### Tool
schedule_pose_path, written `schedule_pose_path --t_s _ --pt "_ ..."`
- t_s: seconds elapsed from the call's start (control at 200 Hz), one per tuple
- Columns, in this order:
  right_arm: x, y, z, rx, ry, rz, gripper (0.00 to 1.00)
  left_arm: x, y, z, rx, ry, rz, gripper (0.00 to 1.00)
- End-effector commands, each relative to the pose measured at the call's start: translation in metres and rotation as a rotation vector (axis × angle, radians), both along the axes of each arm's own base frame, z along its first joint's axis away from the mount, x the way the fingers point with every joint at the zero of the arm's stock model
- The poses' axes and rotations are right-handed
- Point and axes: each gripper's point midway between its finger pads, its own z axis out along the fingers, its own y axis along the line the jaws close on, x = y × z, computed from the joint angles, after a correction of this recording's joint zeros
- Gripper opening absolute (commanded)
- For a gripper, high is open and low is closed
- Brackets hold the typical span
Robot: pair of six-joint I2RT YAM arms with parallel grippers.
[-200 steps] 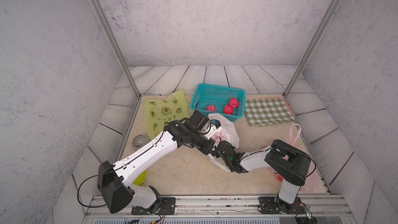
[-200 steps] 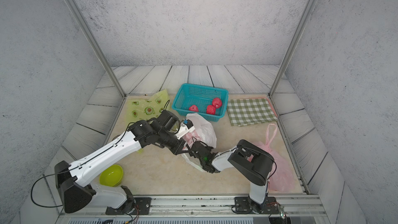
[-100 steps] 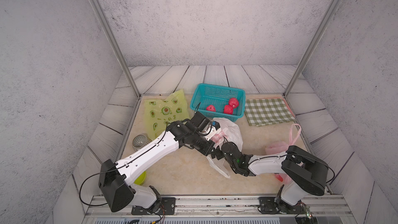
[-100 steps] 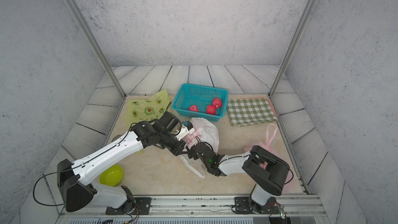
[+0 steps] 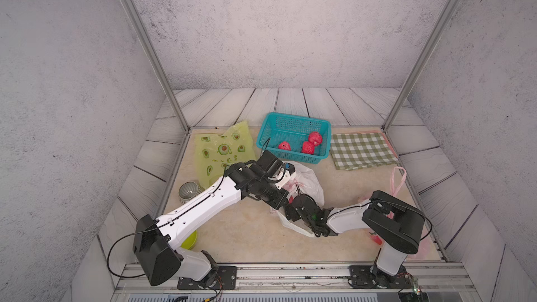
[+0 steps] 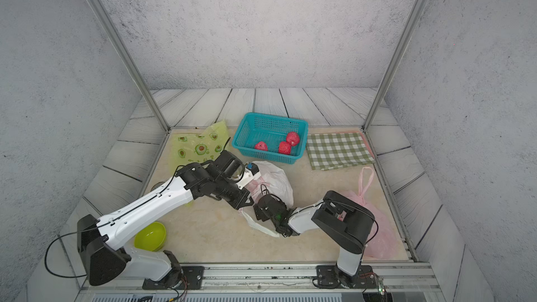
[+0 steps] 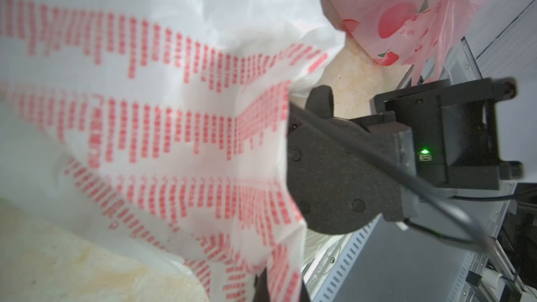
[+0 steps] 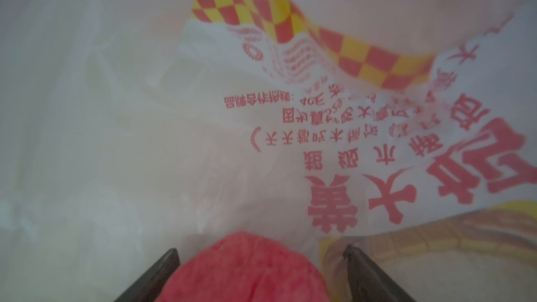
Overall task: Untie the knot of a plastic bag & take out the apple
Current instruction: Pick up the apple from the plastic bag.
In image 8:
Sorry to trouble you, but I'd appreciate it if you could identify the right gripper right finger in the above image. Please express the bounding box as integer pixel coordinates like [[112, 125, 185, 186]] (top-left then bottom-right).
[[343, 244, 415, 302]]

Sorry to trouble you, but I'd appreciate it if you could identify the white plastic bag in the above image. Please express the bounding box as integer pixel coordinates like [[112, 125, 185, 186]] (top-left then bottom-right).
[[1, 0, 536, 301]]

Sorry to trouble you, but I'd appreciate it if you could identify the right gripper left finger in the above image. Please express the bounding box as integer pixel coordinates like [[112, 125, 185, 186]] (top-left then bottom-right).
[[115, 248, 180, 302]]

